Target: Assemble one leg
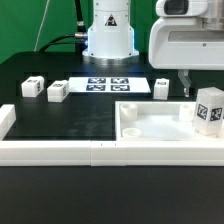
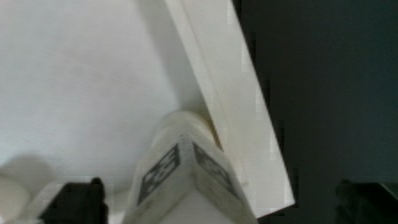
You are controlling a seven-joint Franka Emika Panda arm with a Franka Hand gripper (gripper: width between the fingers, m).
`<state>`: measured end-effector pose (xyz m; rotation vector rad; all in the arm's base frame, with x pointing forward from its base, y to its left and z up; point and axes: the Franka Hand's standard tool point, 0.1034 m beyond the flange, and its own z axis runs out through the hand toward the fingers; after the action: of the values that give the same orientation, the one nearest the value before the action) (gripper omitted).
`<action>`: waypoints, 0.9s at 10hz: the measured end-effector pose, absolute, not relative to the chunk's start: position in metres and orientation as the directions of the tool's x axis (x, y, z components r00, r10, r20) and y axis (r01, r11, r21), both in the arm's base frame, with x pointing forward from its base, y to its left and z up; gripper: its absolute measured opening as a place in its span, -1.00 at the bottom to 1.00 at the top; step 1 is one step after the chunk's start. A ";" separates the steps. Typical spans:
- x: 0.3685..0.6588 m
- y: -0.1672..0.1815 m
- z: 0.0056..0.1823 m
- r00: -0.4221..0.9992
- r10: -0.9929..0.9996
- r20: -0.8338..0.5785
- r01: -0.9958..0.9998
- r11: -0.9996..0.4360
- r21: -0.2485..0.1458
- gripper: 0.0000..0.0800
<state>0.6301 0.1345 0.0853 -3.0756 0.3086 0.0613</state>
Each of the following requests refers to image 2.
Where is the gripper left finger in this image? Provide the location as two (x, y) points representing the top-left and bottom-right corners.
(11, 177), (112, 224)

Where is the white square tabletop part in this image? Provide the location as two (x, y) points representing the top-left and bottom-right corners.
(0, 0), (295, 224)

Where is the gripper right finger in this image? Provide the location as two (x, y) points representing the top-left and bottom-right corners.
(334, 180), (398, 224)

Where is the white table leg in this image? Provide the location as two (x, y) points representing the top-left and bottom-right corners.
(123, 111), (258, 224)

